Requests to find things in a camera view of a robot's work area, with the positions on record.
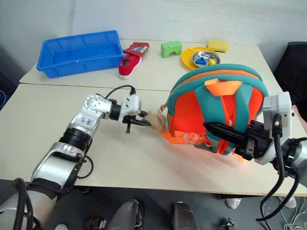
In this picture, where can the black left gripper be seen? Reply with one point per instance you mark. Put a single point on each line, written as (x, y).
(128, 119)

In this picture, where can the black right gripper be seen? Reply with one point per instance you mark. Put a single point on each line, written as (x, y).
(254, 143)

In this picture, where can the beige fluffy pom-pom charm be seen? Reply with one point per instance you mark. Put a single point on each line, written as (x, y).
(157, 121)

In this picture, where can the orange and teal backpack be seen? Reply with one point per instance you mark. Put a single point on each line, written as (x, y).
(192, 112)

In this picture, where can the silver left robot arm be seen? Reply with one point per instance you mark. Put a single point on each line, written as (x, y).
(81, 119)

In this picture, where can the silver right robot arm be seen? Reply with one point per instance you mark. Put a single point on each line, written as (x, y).
(298, 153)

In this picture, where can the red slip-on shoe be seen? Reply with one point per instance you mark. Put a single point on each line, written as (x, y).
(129, 65)

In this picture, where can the white sneaker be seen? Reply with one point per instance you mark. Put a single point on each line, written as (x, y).
(289, 202)
(233, 203)

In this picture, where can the red snack packet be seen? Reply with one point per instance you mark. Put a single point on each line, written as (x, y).
(138, 48)

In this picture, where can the small yellow ball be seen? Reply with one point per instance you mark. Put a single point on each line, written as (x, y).
(211, 62)

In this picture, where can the yellow plate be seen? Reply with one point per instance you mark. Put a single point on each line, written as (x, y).
(187, 58)

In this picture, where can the green arch block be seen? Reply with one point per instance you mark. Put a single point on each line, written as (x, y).
(170, 48)

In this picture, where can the blue toy piece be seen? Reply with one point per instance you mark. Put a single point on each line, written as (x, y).
(201, 61)

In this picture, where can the silver metal dish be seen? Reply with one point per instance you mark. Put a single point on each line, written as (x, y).
(206, 56)

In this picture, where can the blue plastic bin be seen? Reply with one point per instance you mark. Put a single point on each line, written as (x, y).
(79, 56)

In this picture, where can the yellow sponge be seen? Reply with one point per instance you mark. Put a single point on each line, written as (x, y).
(217, 45)

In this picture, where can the black chair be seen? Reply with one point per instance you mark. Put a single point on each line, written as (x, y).
(291, 72)

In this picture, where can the dark rounded shape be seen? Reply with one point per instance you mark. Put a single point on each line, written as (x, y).
(128, 215)
(184, 216)

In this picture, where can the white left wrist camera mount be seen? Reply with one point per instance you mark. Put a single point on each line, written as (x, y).
(131, 105)

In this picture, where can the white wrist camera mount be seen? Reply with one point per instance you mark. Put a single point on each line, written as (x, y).
(280, 105)
(131, 105)

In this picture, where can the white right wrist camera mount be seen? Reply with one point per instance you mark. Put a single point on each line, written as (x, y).
(280, 105)

